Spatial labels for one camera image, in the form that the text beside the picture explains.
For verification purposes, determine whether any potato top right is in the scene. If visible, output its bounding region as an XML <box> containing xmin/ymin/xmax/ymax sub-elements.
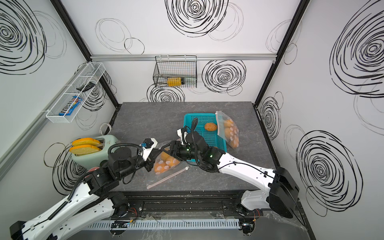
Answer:
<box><xmin>204</xmin><ymin>123</ymin><xmax>218</xmax><ymax>132</ymax></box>

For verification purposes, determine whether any clear zipper bag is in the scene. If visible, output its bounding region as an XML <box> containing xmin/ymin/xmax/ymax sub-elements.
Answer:
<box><xmin>153</xmin><ymin>150</ymin><xmax>184</xmax><ymax>177</ymax></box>
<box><xmin>215</xmin><ymin>111</ymin><xmax>240</xmax><ymax>149</ymax></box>
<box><xmin>147</xmin><ymin>167</ymin><xmax>189</xmax><ymax>190</ymax></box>

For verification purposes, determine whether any red cup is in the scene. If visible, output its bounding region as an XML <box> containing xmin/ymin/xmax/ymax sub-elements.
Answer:
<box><xmin>88</xmin><ymin>167</ymin><xmax>99</xmax><ymax>172</ymax></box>

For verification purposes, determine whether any lower toast slice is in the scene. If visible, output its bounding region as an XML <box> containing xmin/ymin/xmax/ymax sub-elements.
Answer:
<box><xmin>70</xmin><ymin>145</ymin><xmax>101</xmax><ymax>156</ymax></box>

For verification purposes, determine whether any toast slice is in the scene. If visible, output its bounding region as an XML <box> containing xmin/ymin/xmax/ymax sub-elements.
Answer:
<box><xmin>72</xmin><ymin>138</ymin><xmax>101</xmax><ymax>147</ymax></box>
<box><xmin>70</xmin><ymin>145</ymin><xmax>101</xmax><ymax>156</ymax></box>

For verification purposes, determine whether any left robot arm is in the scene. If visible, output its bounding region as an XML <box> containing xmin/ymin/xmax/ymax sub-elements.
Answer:
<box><xmin>10</xmin><ymin>138</ymin><xmax>160</xmax><ymax>240</ymax></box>

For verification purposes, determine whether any white slotted cable duct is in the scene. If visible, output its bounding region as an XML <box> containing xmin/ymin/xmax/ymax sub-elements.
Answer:
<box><xmin>85</xmin><ymin>219</ymin><xmax>240</xmax><ymax>231</ymax></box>

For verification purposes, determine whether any yellow item in basket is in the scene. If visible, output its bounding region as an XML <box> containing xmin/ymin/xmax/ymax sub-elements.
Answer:
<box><xmin>167</xmin><ymin>77</ymin><xmax>184</xmax><ymax>87</ymax></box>

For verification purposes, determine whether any black remote control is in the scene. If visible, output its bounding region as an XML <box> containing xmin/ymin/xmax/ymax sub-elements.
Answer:
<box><xmin>77</xmin><ymin>82</ymin><xmax>96</xmax><ymax>93</ymax></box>

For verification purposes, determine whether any mint green toaster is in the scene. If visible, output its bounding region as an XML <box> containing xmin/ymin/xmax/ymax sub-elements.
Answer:
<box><xmin>69</xmin><ymin>135</ymin><xmax>119</xmax><ymax>170</ymax></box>

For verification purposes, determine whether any upper toast slice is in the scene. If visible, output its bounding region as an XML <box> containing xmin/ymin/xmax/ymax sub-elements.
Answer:
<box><xmin>72</xmin><ymin>138</ymin><xmax>101</xmax><ymax>147</ymax></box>

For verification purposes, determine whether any teal plastic basket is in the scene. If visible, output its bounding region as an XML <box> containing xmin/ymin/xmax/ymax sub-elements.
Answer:
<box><xmin>184</xmin><ymin>113</ymin><xmax>227</xmax><ymax>152</ymax></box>

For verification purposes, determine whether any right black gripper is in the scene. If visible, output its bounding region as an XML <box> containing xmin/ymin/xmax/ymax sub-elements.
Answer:
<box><xmin>162</xmin><ymin>139</ymin><xmax>203</xmax><ymax>161</ymax></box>

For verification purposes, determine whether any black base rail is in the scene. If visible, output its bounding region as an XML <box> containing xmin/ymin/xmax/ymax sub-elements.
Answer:
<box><xmin>80</xmin><ymin>190</ymin><xmax>304</xmax><ymax>218</ymax></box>

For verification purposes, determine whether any potato large middle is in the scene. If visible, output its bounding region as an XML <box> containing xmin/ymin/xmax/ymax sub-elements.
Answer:
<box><xmin>165</xmin><ymin>156</ymin><xmax>180</xmax><ymax>168</ymax></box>

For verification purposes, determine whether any blue candy packet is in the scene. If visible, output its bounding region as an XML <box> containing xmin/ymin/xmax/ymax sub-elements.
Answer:
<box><xmin>59</xmin><ymin>96</ymin><xmax>83</xmax><ymax>116</ymax></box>

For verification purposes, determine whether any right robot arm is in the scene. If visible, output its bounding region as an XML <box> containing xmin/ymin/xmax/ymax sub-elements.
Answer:
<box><xmin>163</xmin><ymin>132</ymin><xmax>300</xmax><ymax>219</ymax></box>

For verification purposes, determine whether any black wire wall basket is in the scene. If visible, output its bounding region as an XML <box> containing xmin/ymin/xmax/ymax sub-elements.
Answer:
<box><xmin>153</xmin><ymin>55</ymin><xmax>198</xmax><ymax>88</ymax></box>

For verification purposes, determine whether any white wire shelf basket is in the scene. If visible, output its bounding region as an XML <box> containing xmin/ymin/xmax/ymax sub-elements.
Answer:
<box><xmin>46</xmin><ymin>62</ymin><xmax>106</xmax><ymax>124</ymax></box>

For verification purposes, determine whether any potato bagged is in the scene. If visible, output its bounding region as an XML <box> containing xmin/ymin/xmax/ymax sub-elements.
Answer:
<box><xmin>224</xmin><ymin>119</ymin><xmax>240</xmax><ymax>149</ymax></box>
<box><xmin>154</xmin><ymin>161</ymin><xmax>169</xmax><ymax>175</ymax></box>

